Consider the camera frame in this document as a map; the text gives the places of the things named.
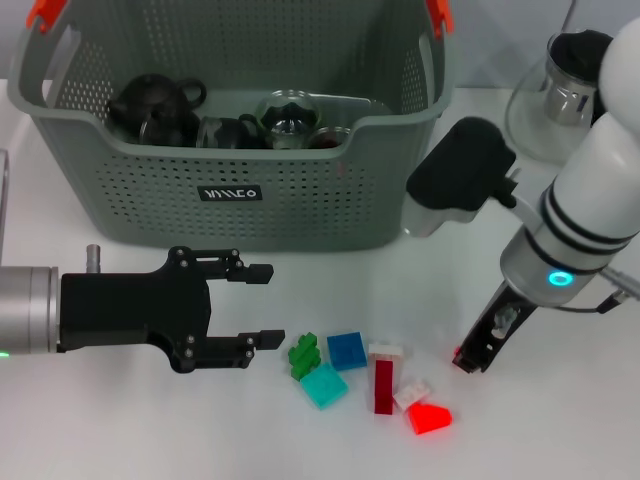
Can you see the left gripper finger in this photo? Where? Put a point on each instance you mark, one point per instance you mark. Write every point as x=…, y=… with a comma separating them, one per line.
x=235, y=350
x=257, y=274

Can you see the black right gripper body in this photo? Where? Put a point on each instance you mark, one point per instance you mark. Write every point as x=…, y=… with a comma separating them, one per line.
x=500, y=325

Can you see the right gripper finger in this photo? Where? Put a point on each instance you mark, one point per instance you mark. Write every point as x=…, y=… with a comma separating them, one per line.
x=462, y=359
x=480, y=364

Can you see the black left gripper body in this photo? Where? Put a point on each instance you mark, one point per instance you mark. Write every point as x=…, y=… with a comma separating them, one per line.
x=130, y=310

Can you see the small red notched block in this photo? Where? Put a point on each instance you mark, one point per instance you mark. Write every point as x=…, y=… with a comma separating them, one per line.
x=456, y=351

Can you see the small white toy block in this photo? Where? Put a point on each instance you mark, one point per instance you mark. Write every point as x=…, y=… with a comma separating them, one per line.
x=410, y=392

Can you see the large red toy block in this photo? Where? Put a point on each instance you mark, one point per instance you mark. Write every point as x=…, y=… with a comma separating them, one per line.
x=429, y=419

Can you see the dark red toy block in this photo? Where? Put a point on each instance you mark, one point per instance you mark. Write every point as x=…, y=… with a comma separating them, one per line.
x=384, y=390

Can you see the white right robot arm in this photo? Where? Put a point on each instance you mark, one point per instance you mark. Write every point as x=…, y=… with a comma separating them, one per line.
x=590, y=190

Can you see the green toy block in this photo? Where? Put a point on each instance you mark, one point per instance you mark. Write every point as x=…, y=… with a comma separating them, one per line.
x=305, y=357

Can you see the long white toy block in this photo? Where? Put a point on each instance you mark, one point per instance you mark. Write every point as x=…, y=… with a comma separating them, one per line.
x=385, y=349

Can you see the grey perforated storage basket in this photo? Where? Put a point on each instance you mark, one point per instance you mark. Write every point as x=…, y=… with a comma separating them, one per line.
x=300, y=200

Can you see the teal square toy block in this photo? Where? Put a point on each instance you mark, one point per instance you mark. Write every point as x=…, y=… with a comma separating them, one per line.
x=324, y=386

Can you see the blue square toy block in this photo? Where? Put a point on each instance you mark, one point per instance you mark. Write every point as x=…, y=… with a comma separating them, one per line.
x=346, y=351

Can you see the black clay teapot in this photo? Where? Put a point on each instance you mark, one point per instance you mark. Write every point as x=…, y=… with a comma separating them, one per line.
x=150, y=97

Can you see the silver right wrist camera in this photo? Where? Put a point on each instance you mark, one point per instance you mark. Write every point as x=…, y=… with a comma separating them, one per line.
x=460, y=170

